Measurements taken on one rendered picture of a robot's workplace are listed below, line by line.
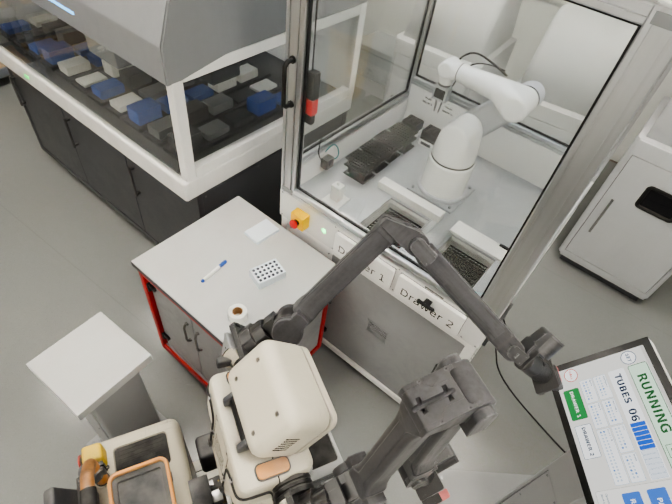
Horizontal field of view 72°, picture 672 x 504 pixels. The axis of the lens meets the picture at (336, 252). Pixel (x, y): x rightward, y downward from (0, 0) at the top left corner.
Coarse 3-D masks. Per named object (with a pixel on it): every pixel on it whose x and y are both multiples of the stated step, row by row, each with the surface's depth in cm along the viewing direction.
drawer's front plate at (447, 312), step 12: (396, 288) 180; (408, 288) 176; (420, 288) 172; (408, 300) 180; (432, 300) 171; (432, 312) 174; (444, 312) 170; (456, 312) 167; (444, 324) 174; (456, 324) 169
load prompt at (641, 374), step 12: (636, 372) 132; (648, 372) 130; (636, 384) 130; (648, 384) 128; (648, 396) 127; (660, 396) 125; (648, 408) 125; (660, 408) 123; (660, 420) 122; (660, 432) 121
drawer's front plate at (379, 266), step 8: (336, 240) 189; (344, 240) 185; (352, 240) 185; (336, 248) 192; (344, 248) 188; (376, 264) 180; (384, 264) 178; (368, 272) 187; (376, 272) 183; (384, 272) 180; (392, 272) 177; (376, 280) 186; (384, 280) 183
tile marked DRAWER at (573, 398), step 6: (570, 390) 142; (576, 390) 141; (564, 396) 142; (570, 396) 141; (576, 396) 140; (570, 402) 140; (576, 402) 139; (582, 402) 138; (570, 408) 139; (576, 408) 138; (582, 408) 137; (570, 414) 138; (576, 414) 137; (582, 414) 136; (576, 420) 136
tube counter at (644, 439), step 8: (632, 408) 128; (640, 408) 127; (632, 416) 127; (640, 416) 126; (632, 424) 126; (640, 424) 125; (632, 432) 125; (640, 432) 124; (648, 432) 123; (640, 440) 123; (648, 440) 122; (640, 448) 122; (648, 448) 121; (656, 448) 120; (648, 456) 120; (656, 456) 119; (648, 464) 119; (656, 464) 118; (664, 464) 117; (648, 472) 118; (656, 472) 117; (664, 472) 116
